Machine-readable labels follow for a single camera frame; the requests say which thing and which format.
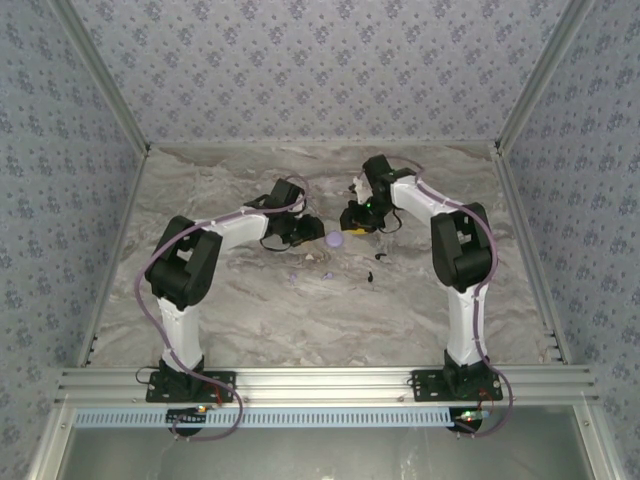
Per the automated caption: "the light blue slotted cable duct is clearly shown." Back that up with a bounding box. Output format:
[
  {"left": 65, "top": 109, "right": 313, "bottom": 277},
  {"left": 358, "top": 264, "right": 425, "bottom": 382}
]
[{"left": 74, "top": 407, "right": 454, "bottom": 429}]

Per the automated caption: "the aluminium frame leg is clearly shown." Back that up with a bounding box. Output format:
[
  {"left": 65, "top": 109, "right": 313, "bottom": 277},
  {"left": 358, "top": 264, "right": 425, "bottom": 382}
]
[
  {"left": 572, "top": 402, "right": 626, "bottom": 480},
  {"left": 24, "top": 402, "right": 76, "bottom": 480}
]

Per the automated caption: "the wide aluminium frame rail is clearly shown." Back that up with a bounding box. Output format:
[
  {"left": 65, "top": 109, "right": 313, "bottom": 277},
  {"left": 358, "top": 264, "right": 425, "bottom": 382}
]
[{"left": 54, "top": 366, "right": 601, "bottom": 406}]

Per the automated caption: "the aluminium table edge rail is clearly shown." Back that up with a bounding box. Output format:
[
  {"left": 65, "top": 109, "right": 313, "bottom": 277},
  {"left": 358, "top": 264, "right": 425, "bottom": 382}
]
[
  {"left": 489, "top": 142, "right": 574, "bottom": 366},
  {"left": 74, "top": 144, "right": 151, "bottom": 371}
]

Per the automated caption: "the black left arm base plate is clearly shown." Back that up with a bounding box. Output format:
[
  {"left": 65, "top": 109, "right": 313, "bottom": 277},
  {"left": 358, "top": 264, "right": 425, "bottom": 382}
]
[{"left": 145, "top": 370, "right": 237, "bottom": 404}]

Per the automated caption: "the aluminium frame post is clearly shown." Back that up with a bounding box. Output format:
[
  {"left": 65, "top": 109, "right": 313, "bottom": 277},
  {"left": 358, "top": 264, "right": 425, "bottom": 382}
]
[
  {"left": 493, "top": 0, "right": 599, "bottom": 154},
  {"left": 47, "top": 0, "right": 152, "bottom": 154}
]

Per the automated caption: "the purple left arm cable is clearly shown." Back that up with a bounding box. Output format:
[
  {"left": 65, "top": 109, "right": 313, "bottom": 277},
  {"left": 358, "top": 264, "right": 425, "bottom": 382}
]
[{"left": 135, "top": 172, "right": 311, "bottom": 444}]

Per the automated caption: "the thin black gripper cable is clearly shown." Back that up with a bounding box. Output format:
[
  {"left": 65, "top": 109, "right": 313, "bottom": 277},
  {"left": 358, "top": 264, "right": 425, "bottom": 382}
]
[
  {"left": 379, "top": 208, "right": 407, "bottom": 234},
  {"left": 259, "top": 233, "right": 296, "bottom": 252}
]

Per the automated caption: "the thin black left gripper cable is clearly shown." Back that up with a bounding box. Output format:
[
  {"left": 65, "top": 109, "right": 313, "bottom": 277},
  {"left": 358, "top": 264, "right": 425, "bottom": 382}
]
[{"left": 259, "top": 233, "right": 296, "bottom": 252}]

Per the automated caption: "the thin black right gripper cable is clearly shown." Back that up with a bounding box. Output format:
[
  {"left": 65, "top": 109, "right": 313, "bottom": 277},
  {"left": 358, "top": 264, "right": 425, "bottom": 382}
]
[{"left": 379, "top": 208, "right": 407, "bottom": 234}]

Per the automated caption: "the small black controller board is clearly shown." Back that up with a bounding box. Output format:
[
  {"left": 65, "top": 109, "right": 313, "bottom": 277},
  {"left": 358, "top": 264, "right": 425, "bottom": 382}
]
[
  {"left": 451, "top": 407, "right": 490, "bottom": 437},
  {"left": 166, "top": 406, "right": 210, "bottom": 437}
]

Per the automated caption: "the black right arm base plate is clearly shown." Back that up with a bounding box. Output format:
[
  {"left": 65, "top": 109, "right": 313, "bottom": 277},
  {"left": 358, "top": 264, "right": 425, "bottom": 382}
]
[{"left": 410, "top": 369, "right": 504, "bottom": 404}]

